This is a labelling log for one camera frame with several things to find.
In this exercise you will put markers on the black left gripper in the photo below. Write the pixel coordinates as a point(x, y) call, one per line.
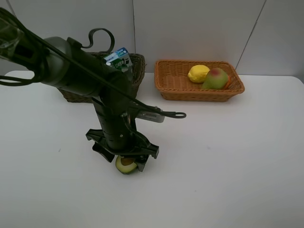
point(138, 147)

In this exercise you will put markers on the halved avocado with pit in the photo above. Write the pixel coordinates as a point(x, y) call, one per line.
point(125, 165)

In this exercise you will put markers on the blue toothpaste box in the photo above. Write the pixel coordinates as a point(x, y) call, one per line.
point(120, 60)

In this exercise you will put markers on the yellow lemon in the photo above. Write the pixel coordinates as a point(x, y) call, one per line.
point(198, 73)

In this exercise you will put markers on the green red pear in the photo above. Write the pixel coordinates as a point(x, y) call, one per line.
point(216, 79)

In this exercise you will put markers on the orange fruit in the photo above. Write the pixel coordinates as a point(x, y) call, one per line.
point(228, 82)

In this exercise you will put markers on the black pump bottle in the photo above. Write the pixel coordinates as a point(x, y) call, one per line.
point(128, 71)

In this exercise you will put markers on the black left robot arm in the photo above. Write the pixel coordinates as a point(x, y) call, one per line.
point(64, 64)

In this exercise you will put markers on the orange wicker basket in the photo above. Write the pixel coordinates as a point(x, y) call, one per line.
point(171, 79)

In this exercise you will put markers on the dark brown wicker basket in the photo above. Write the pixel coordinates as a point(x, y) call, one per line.
point(138, 70)

